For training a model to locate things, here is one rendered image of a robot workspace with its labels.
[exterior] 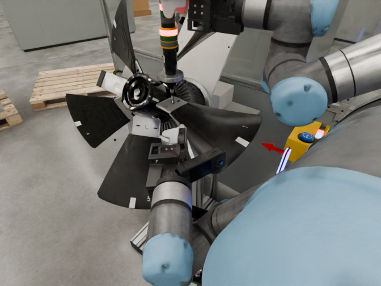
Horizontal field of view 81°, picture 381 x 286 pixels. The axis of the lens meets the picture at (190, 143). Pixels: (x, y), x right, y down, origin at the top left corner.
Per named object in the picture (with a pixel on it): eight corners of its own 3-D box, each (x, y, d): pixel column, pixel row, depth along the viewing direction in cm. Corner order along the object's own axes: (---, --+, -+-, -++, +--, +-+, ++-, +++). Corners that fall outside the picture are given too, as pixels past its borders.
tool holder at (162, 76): (161, 69, 66) (157, 33, 59) (184, 70, 66) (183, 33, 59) (156, 82, 59) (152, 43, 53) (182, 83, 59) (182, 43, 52)
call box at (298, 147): (293, 138, 90) (301, 116, 83) (320, 147, 85) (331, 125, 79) (279, 160, 80) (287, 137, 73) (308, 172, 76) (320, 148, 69)
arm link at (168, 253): (143, 290, 35) (134, 268, 29) (152, 225, 43) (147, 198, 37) (193, 290, 35) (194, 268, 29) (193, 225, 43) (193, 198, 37)
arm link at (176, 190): (189, 197, 37) (194, 223, 43) (189, 176, 41) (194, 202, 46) (145, 200, 38) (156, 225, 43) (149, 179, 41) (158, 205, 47)
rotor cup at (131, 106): (139, 115, 81) (111, 106, 70) (153, 78, 80) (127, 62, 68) (168, 129, 75) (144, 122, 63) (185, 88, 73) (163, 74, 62)
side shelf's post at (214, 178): (211, 197, 185) (220, 111, 131) (216, 199, 183) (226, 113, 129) (209, 200, 182) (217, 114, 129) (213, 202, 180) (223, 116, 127)
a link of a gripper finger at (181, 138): (178, 123, 53) (176, 149, 46) (184, 122, 53) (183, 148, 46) (180, 138, 56) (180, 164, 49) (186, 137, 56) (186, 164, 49)
